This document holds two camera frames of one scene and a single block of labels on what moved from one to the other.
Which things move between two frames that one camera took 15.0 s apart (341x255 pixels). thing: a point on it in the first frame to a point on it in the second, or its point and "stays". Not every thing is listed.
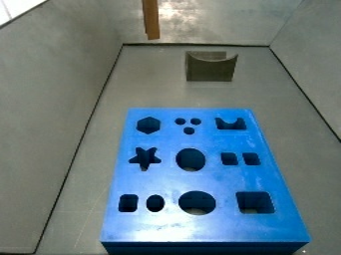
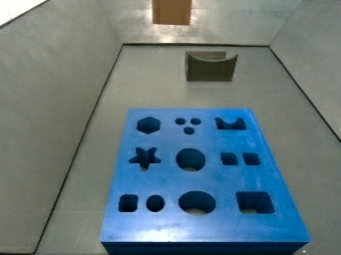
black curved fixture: (209, 66) stays
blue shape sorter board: (197, 188) stays
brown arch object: (151, 19) to (171, 12)
